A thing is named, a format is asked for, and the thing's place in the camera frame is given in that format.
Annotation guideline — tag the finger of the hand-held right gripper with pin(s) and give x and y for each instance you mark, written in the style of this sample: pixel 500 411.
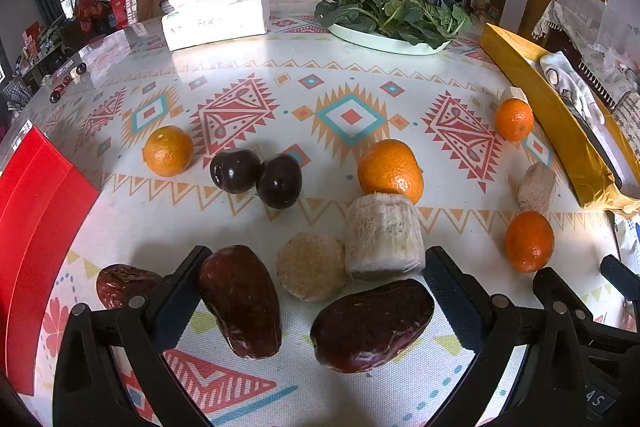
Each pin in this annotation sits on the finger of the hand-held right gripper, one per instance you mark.
pixel 617 269
pixel 552 287

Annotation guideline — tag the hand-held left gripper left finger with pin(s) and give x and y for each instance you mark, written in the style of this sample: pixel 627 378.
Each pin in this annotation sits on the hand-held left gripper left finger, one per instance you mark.
pixel 175 302

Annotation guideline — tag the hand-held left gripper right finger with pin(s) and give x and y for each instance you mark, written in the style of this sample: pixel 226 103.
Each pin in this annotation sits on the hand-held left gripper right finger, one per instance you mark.
pixel 452 297

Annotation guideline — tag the small tangerine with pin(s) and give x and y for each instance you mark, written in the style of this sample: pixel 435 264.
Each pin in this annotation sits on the small tangerine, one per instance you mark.
pixel 514 119
pixel 167 152
pixel 529 241

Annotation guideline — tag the red date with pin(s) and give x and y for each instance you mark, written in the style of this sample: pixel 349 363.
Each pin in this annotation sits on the red date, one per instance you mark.
pixel 125 284
pixel 240 302
pixel 370 327

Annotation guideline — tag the large peeled sugarcane piece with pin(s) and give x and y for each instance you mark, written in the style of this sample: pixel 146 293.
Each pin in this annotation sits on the large peeled sugarcane piece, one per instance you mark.
pixel 382 237

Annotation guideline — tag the large tangerine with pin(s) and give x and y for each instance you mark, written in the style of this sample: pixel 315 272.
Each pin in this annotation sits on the large tangerine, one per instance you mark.
pixel 390 172

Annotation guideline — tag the dark purple plum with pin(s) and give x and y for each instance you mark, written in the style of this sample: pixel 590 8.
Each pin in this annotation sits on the dark purple plum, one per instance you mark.
pixel 279 182
pixel 234 171

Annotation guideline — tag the red tray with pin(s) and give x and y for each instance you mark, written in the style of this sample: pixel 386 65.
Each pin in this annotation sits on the red tray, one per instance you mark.
pixel 40 247

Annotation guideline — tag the white glove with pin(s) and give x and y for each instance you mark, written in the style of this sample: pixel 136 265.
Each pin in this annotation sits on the white glove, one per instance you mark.
pixel 570 87

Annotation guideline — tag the gold box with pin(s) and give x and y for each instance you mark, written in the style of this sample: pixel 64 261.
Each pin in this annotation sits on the gold box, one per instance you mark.
pixel 530 72

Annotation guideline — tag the small dark round object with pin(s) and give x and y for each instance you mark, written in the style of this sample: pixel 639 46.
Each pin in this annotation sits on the small dark round object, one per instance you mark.
pixel 55 96
pixel 80 68
pixel 66 80

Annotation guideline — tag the white lace cover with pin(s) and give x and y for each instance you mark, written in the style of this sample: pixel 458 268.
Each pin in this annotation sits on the white lace cover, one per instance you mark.
pixel 585 17

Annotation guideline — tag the pale green plate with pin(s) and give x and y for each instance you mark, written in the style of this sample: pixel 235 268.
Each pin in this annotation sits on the pale green plate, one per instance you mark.
pixel 350 37

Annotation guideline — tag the spinach leaves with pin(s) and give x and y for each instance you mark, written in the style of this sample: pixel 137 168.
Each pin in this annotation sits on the spinach leaves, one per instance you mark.
pixel 395 9

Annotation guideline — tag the white tissue pack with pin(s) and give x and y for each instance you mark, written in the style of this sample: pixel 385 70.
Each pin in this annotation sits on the white tissue pack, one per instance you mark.
pixel 215 7

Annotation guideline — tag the red gift box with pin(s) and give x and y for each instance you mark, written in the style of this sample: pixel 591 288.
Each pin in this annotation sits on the red gift box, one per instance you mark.
pixel 119 9

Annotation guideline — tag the dark red cloth bundle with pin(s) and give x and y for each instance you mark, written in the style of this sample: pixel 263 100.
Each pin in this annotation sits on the dark red cloth bundle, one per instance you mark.
pixel 90 12

